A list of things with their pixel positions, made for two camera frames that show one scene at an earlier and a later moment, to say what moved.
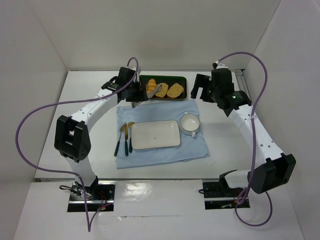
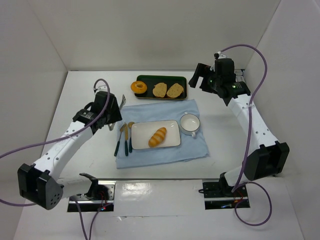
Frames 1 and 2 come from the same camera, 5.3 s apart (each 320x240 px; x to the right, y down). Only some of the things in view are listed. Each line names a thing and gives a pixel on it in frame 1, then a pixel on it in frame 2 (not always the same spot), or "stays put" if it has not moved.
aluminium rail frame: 240,79 stays put
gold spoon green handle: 130,142 stays put
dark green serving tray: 169,80 stays put
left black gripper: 140,91 to 115,116
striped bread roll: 151,85 to 157,137
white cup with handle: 189,123 stays put
